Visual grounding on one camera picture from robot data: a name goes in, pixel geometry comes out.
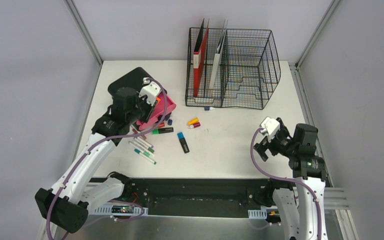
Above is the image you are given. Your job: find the white cable duct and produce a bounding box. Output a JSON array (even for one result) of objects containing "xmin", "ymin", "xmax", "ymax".
[
  {"xmin": 89, "ymin": 204, "xmax": 148, "ymax": 217},
  {"xmin": 247, "ymin": 209, "xmax": 267, "ymax": 220}
]

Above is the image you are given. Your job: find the white cable duct left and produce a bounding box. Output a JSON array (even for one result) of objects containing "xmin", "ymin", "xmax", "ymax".
[{"xmin": 89, "ymin": 204, "xmax": 148, "ymax": 217}]

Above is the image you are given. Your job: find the red notebook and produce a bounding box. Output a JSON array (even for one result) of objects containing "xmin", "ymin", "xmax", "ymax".
[{"xmin": 193, "ymin": 18, "xmax": 209, "ymax": 97}]

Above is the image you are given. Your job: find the teal tipped white pen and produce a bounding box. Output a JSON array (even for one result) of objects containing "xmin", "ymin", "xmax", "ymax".
[{"xmin": 134, "ymin": 148, "xmax": 157, "ymax": 165}]

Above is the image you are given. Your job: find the white cable duct right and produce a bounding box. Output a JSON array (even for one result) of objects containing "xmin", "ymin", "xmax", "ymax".
[{"xmin": 247, "ymin": 209, "xmax": 267, "ymax": 220}]

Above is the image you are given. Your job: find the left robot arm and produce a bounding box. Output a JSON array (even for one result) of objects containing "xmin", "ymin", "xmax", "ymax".
[{"xmin": 34, "ymin": 82, "xmax": 168, "ymax": 240}]

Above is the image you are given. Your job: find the blue highlighter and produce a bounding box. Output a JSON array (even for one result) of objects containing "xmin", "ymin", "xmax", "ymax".
[{"xmin": 177, "ymin": 132, "xmax": 190, "ymax": 154}]

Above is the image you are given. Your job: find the green highlighter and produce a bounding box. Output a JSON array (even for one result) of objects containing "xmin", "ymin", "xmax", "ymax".
[{"xmin": 151, "ymin": 127, "xmax": 174, "ymax": 135}]

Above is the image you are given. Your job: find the small blue white cap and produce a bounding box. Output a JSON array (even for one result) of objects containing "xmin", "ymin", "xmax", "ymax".
[{"xmin": 204, "ymin": 106, "xmax": 215, "ymax": 111}]

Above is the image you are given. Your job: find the grey notebook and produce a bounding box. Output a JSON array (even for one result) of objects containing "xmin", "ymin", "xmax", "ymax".
[{"xmin": 209, "ymin": 19, "xmax": 229, "ymax": 90}]

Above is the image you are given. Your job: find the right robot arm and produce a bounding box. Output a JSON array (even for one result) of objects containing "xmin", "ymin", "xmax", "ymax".
[{"xmin": 250, "ymin": 117, "xmax": 328, "ymax": 240}]

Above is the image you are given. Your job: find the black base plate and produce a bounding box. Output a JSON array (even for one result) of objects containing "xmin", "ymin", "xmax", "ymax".
[{"xmin": 117, "ymin": 178, "xmax": 275, "ymax": 218}]

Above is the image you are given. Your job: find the red marker cap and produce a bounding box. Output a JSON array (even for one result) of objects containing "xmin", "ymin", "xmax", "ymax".
[{"xmin": 188, "ymin": 122, "xmax": 201, "ymax": 129}]

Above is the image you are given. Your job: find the black pink drawer unit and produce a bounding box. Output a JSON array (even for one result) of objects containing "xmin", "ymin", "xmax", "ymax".
[{"xmin": 107, "ymin": 67, "xmax": 176, "ymax": 131}]

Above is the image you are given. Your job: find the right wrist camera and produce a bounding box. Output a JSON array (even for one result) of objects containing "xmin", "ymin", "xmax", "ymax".
[{"xmin": 259, "ymin": 116, "xmax": 281, "ymax": 142}]

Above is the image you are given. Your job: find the black wire mesh organizer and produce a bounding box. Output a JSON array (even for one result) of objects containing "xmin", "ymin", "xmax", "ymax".
[{"xmin": 184, "ymin": 27, "xmax": 281, "ymax": 110}]

